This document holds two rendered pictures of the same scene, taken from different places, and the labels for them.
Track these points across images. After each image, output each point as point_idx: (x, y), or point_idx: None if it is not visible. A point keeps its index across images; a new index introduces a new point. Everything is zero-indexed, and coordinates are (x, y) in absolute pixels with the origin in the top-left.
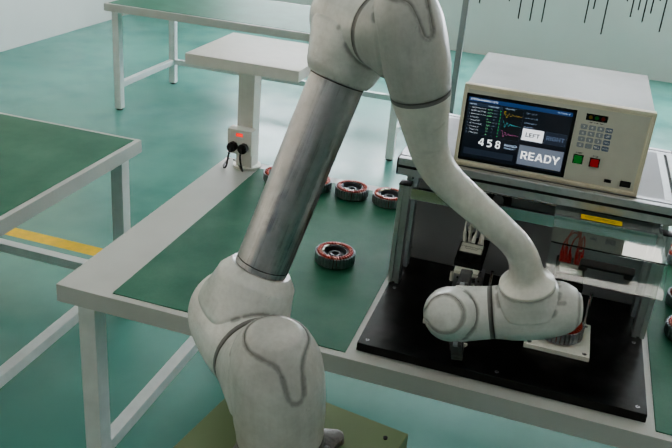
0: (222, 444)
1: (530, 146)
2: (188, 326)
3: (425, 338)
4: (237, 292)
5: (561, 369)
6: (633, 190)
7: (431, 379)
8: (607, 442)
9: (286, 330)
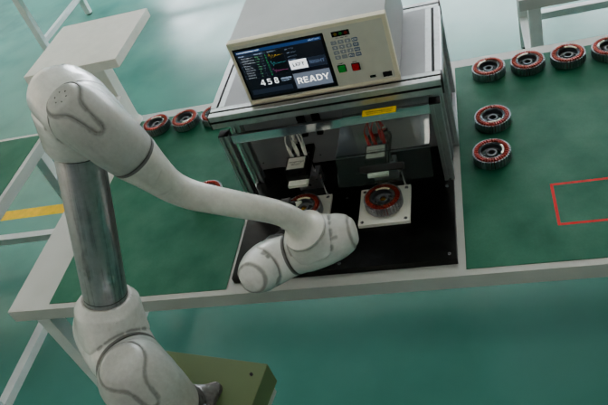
0: None
1: (301, 72)
2: None
3: None
4: (91, 329)
5: (389, 240)
6: (396, 75)
7: (292, 288)
8: (434, 288)
9: (126, 357)
